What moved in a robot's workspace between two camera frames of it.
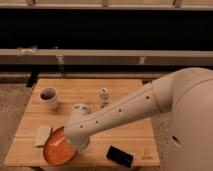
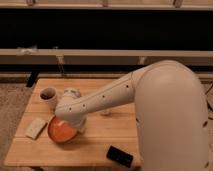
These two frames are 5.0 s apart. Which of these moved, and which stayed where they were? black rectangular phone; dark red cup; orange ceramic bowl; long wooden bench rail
Moved: orange ceramic bowl
Stayed: black rectangular phone; dark red cup; long wooden bench rail
